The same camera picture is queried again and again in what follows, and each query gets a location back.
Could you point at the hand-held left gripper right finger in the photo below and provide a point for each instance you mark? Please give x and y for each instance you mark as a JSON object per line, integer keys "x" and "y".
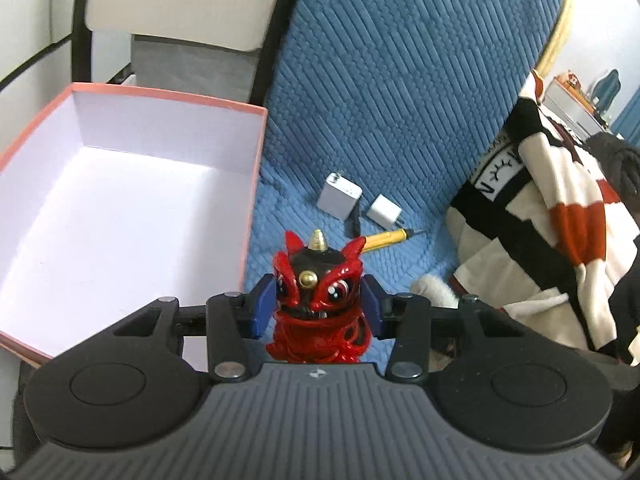
{"x": 371, "y": 310}

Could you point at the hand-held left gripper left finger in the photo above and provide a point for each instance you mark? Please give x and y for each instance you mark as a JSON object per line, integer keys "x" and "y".
{"x": 262, "y": 310}

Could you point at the red lion figurine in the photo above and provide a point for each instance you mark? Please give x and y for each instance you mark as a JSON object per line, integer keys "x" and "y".
{"x": 320, "y": 287}

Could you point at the small white charger plug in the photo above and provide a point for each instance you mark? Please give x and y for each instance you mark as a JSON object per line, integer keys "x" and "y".
{"x": 384, "y": 210}

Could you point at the pink cardboard box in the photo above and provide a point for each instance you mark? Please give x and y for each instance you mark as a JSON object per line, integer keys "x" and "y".
{"x": 125, "y": 210}

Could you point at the white fluffy cloth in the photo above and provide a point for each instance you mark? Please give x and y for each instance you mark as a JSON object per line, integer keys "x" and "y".
{"x": 435, "y": 290}

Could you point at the yellow pen tool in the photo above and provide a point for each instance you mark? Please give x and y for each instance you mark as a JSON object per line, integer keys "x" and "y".
{"x": 385, "y": 237}

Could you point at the large white power adapter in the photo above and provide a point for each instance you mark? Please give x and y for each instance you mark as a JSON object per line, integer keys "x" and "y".
{"x": 339, "y": 196}

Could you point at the black white red striped blanket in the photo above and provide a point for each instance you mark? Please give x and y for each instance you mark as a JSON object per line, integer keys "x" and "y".
{"x": 550, "y": 260}

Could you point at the blue quilted blanket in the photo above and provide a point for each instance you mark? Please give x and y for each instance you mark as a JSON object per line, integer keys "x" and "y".
{"x": 390, "y": 110}

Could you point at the white desk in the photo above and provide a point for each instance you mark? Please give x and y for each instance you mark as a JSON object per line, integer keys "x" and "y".
{"x": 570, "y": 107}

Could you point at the dark cloth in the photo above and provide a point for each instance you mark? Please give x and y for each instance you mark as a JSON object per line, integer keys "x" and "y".
{"x": 617, "y": 160}

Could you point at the blue chair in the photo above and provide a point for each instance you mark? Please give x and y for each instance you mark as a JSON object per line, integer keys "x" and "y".
{"x": 607, "y": 87}

